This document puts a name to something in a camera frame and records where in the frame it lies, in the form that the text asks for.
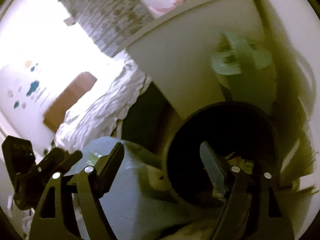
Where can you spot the cloud and sun wall stickers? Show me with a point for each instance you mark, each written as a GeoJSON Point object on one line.
{"type": "Point", "coordinates": [33, 87]}

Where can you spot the bed with brown padded headboard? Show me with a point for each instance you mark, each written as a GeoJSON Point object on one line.
{"type": "Point", "coordinates": [70, 97]}

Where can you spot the white cabinet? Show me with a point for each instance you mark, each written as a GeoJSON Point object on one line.
{"type": "Point", "coordinates": [180, 62]}

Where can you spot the white air conditioner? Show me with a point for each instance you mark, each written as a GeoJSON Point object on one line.
{"type": "Point", "coordinates": [70, 21]}

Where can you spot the floral roman blind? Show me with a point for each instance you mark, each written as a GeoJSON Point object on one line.
{"type": "Point", "coordinates": [107, 12]}

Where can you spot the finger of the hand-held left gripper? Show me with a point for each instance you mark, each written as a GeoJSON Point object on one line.
{"type": "Point", "coordinates": [52, 158]}
{"type": "Point", "coordinates": [71, 161]}

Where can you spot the white ruffled duvet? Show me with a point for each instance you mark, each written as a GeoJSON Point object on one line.
{"type": "Point", "coordinates": [100, 110]}

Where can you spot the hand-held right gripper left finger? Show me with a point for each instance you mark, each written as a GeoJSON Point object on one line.
{"type": "Point", "coordinates": [112, 160]}

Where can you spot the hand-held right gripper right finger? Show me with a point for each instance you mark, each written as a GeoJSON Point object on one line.
{"type": "Point", "coordinates": [212, 167]}

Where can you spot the black trash bin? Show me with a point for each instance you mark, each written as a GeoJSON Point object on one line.
{"type": "Point", "coordinates": [190, 142]}

